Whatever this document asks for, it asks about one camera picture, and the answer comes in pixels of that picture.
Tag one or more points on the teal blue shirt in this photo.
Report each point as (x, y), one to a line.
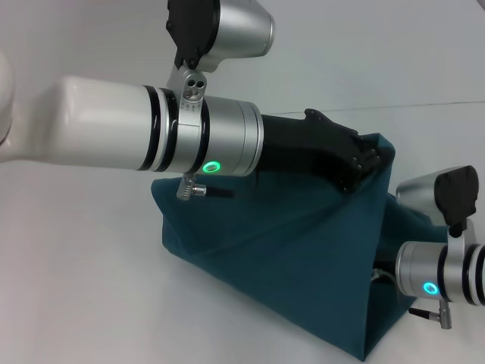
(284, 265)

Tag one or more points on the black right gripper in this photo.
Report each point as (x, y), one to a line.
(384, 267)

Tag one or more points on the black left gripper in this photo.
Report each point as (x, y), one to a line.
(307, 148)

